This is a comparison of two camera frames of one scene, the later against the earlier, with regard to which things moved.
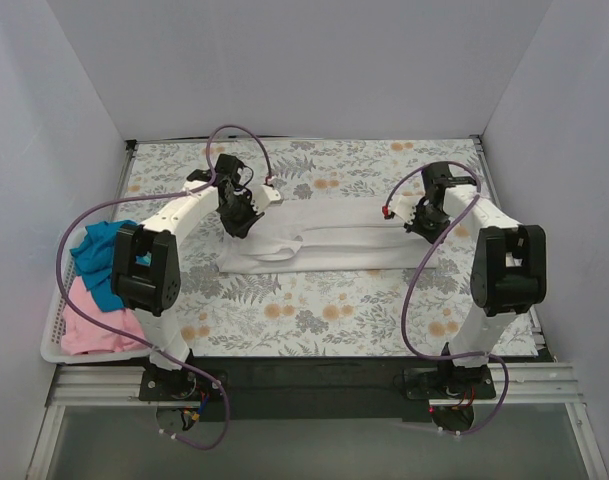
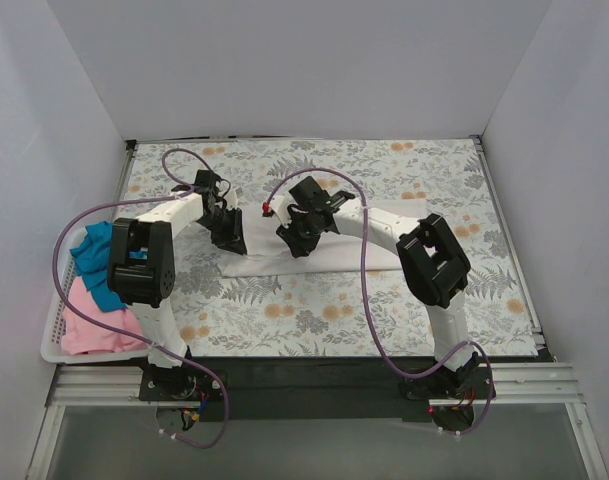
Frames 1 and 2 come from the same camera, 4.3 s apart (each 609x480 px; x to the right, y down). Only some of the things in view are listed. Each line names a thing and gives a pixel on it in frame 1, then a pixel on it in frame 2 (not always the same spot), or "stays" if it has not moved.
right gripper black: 427,225 -> 298,230
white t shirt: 328,235 stays
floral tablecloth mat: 362,313 stays
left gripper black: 241,218 -> 224,220
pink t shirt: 82,335 stays
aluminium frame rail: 516,385 stays
